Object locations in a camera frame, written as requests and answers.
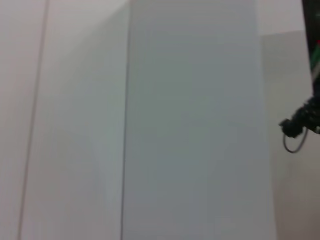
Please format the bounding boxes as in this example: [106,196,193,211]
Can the thin grey wire loop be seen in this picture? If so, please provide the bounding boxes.
[282,127,310,154]

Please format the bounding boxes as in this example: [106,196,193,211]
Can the dark post with coloured wires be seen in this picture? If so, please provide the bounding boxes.
[300,0,320,77]

